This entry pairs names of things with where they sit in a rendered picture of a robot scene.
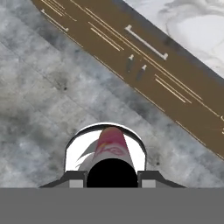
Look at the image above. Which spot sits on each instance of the white pink cylinder black end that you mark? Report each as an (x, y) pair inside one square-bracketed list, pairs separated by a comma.
[(112, 151)]

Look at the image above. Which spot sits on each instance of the white round disc dark rim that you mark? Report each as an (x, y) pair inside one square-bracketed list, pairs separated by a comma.
[(76, 151)]

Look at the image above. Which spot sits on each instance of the brown cupboard door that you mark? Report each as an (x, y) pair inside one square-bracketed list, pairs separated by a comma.
[(180, 109), (97, 42)]

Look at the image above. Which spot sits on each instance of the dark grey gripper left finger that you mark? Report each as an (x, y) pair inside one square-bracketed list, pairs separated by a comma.
[(76, 178)]

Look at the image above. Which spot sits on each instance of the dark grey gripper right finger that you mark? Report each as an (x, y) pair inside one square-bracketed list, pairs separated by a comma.
[(148, 178)]

